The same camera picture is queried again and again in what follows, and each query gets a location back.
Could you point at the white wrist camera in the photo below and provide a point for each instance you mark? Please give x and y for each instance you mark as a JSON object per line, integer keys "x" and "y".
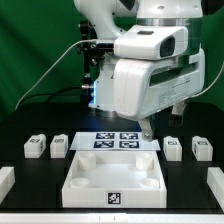
{"x": 152, "y": 42}

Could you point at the white right obstacle block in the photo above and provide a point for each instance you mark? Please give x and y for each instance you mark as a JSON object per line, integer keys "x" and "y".
{"x": 215, "y": 180}

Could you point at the white square table top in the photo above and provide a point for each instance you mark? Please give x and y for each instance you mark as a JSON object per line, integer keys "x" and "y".
{"x": 114, "y": 179}

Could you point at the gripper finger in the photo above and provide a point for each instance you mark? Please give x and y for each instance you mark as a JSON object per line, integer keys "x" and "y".
{"x": 147, "y": 131}
{"x": 176, "y": 116}

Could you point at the white left obstacle block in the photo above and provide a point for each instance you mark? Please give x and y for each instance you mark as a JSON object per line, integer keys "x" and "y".
{"x": 7, "y": 180}

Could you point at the white marker sheet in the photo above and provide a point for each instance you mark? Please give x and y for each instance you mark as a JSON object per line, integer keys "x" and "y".
{"x": 112, "y": 141}

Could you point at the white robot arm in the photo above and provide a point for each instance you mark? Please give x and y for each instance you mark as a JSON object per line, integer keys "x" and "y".
{"x": 113, "y": 18}

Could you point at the white obstacle block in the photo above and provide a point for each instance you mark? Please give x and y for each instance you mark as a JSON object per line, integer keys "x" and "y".
{"x": 215, "y": 180}
{"x": 7, "y": 180}

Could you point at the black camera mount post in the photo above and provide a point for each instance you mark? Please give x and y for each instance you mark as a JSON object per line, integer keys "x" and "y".
{"x": 99, "y": 64}

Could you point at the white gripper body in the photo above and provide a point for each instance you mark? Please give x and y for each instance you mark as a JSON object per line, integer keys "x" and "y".
{"x": 142, "y": 88}

